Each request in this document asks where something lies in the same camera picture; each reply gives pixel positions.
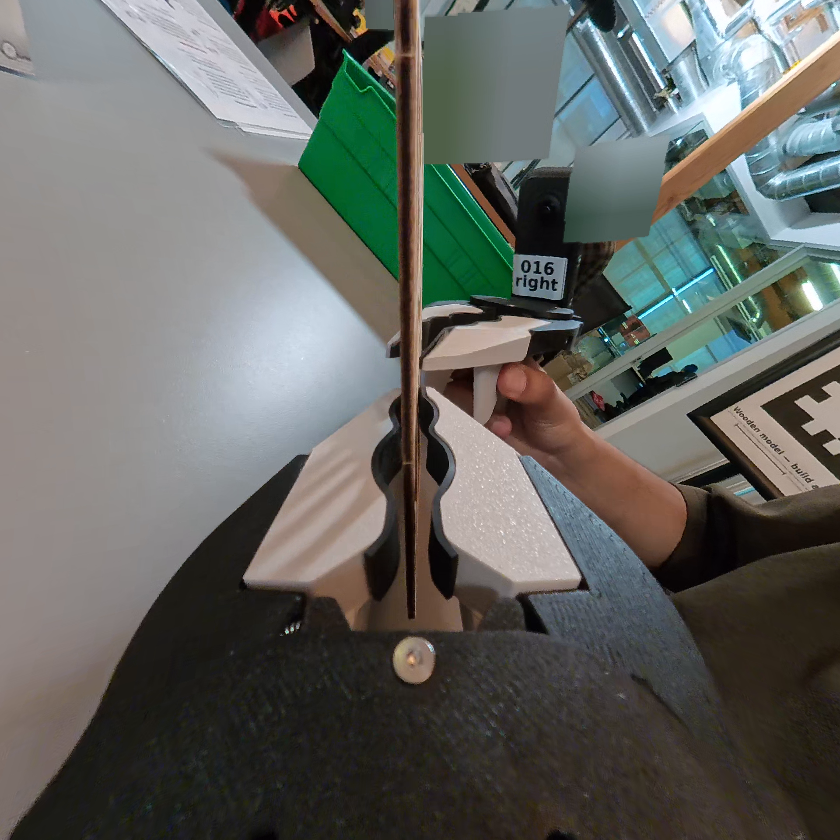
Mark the wooden beam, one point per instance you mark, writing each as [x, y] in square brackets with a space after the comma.
[754, 118]

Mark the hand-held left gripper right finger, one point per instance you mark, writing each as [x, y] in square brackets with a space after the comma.
[505, 518]

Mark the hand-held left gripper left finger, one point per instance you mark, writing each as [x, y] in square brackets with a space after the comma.
[308, 518]

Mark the silver ventilation duct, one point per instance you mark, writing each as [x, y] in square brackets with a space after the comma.
[800, 172]

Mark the person's right hand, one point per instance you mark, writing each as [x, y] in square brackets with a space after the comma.
[544, 420]

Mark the printed paper sheet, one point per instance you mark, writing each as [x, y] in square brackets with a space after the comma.
[210, 59]

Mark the person's right forearm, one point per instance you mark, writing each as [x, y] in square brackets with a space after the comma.
[630, 505]

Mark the laser-cut wooden model sheet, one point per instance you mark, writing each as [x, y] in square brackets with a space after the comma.
[408, 262]

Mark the green plastic bin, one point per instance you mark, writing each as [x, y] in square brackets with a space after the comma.
[367, 164]

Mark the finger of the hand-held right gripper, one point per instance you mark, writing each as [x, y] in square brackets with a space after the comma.
[476, 346]
[436, 317]

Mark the grey desk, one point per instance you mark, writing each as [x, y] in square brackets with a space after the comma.
[131, 328]

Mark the person's torso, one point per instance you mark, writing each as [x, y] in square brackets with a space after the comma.
[787, 689]

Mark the black framed poster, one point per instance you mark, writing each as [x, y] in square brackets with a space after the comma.
[781, 426]

